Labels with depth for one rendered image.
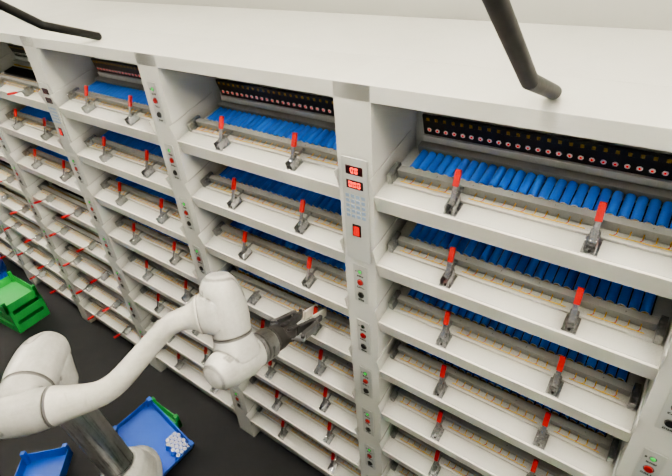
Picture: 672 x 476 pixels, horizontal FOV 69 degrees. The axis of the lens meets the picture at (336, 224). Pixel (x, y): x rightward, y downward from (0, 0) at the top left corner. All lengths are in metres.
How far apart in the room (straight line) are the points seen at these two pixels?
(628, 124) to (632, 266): 0.25
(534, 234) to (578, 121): 0.24
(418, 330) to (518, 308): 0.30
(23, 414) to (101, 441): 0.39
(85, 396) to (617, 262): 1.22
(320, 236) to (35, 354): 0.83
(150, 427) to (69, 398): 1.16
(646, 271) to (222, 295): 0.89
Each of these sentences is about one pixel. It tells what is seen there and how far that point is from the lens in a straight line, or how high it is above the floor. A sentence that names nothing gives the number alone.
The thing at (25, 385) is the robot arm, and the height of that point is 1.08.
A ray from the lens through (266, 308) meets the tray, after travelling 1.70.
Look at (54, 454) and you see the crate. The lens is 2.79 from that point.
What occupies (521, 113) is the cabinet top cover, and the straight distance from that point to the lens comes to 0.89.
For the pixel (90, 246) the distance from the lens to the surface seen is 2.67.
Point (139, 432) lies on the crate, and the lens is 2.56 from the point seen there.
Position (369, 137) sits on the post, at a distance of 1.04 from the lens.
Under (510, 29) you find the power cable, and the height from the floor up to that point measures 1.90.
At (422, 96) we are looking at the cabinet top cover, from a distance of 0.95.
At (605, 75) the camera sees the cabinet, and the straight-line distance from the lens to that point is 1.08.
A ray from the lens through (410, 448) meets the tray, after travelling 1.77.
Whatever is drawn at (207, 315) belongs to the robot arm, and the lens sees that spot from 1.26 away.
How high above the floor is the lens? 2.02
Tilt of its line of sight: 32 degrees down
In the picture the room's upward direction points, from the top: 5 degrees counter-clockwise
